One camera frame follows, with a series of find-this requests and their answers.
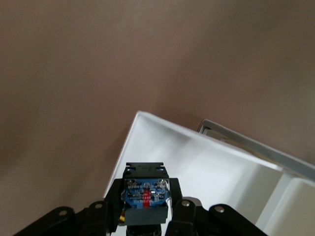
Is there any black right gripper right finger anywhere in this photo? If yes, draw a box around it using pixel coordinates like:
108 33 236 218
166 177 269 236

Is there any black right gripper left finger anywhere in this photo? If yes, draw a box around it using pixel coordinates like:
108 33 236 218
12 178 126 236

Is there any brown table mat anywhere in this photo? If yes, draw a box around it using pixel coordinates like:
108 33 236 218
0 0 315 229

